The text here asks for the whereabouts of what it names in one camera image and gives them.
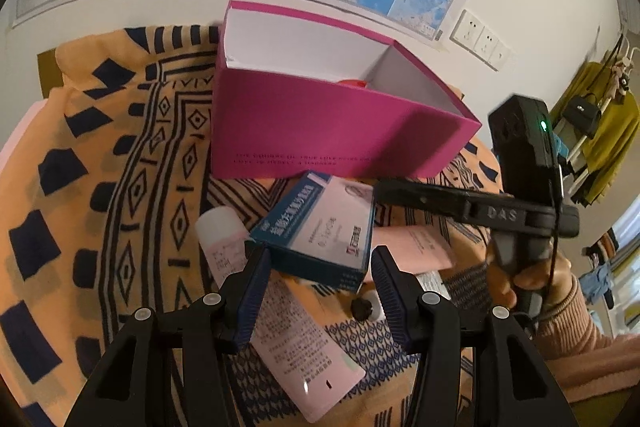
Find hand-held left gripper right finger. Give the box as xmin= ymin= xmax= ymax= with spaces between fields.
xmin=371 ymin=246 xmax=581 ymax=427

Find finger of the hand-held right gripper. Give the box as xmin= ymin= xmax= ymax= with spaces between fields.
xmin=374 ymin=179 xmax=468 ymax=222

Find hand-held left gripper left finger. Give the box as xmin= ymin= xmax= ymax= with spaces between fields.
xmin=65 ymin=247 xmax=272 ymax=427

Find teal and white medicine box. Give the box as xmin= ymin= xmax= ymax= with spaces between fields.
xmin=245 ymin=172 xmax=377 ymax=293

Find pink cardboard box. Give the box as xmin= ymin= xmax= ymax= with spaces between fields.
xmin=210 ymin=0 xmax=482 ymax=180

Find person's right hand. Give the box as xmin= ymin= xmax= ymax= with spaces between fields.
xmin=487 ymin=248 xmax=574 ymax=313

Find flat pink packet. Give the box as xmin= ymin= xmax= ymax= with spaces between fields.
xmin=372 ymin=224 xmax=457 ymax=273

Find black handbag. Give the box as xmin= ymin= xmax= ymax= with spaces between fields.
xmin=562 ymin=94 xmax=603 ymax=138

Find pink printed tube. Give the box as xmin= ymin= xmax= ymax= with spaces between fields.
xmin=250 ymin=274 xmax=367 ymax=424

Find yellow-green coat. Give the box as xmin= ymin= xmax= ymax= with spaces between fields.
xmin=552 ymin=62 xmax=640 ymax=202

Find white coat rack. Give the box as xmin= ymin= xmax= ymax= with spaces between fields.
xmin=550 ymin=32 xmax=637 ymax=188

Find blue hanging clothes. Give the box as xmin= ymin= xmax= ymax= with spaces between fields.
xmin=580 ymin=227 xmax=622 ymax=308

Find orange patterned blanket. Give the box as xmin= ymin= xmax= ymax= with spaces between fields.
xmin=0 ymin=24 xmax=506 ymax=427

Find olive green cloth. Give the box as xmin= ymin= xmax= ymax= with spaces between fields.
xmin=570 ymin=394 xmax=640 ymax=427

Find pink pillow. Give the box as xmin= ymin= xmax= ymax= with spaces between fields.
xmin=0 ymin=99 xmax=48 ymax=172

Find brown board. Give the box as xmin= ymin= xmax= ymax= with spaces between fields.
xmin=37 ymin=48 xmax=66 ymax=100

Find white wall switch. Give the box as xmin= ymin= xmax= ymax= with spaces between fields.
xmin=490 ymin=42 xmax=514 ymax=70

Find white wall socket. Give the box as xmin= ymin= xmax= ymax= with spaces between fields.
xmin=475 ymin=27 xmax=502 ymax=60
xmin=450 ymin=9 xmax=483 ymax=50

